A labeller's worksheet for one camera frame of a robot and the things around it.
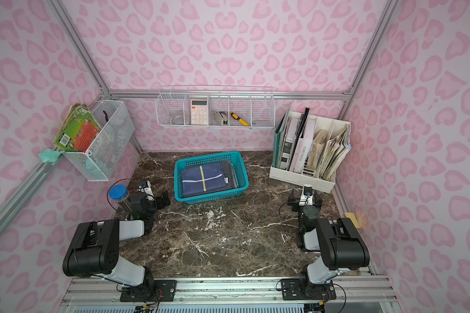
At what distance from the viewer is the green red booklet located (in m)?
0.68

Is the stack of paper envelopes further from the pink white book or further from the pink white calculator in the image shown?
the pink white calculator

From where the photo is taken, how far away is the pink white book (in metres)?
0.88

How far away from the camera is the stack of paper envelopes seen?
90cm
